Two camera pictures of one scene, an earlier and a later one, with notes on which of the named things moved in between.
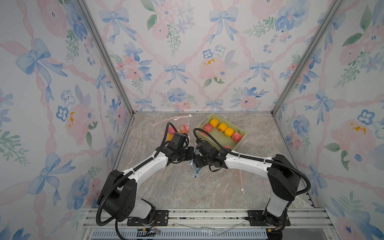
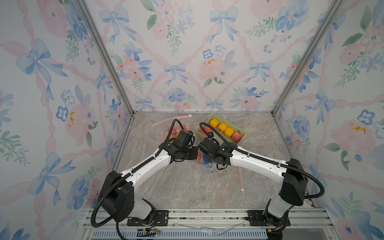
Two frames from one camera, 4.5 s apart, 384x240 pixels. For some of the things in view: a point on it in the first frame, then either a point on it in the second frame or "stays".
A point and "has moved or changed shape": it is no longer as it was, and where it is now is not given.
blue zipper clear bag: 192,164 has moved or changed shape
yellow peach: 229,132 stays
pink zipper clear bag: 180,124 stays
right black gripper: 197,161 stays
